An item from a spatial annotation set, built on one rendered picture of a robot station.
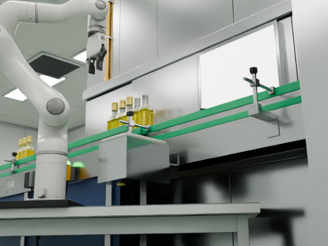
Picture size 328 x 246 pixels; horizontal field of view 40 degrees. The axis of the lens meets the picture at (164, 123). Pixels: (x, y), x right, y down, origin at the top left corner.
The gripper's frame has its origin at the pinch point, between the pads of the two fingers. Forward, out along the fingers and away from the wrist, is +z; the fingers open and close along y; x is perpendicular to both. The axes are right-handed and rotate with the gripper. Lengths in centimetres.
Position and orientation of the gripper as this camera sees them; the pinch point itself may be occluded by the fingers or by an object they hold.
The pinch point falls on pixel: (95, 68)
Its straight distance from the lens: 198.4
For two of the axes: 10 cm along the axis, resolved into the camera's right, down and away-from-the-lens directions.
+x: -7.1, -2.0, -6.7
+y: -7.0, 2.1, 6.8
